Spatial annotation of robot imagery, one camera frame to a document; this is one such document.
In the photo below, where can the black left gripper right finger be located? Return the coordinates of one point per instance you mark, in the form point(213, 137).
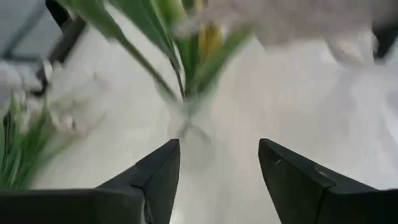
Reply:
point(311, 199)

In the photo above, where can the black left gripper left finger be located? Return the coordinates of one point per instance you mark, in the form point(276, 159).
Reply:
point(124, 202)

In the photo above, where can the white artificial tulip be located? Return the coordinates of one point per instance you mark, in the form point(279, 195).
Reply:
point(146, 37)

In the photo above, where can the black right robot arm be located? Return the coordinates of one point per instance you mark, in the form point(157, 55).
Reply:
point(387, 40)

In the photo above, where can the clear glass vase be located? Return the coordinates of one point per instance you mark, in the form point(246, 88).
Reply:
point(189, 124)

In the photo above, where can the large white patterned fabric flower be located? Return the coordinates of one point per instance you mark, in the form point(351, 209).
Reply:
point(74, 99)

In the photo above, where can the white blossom spray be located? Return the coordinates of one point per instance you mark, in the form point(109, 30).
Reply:
point(295, 21)

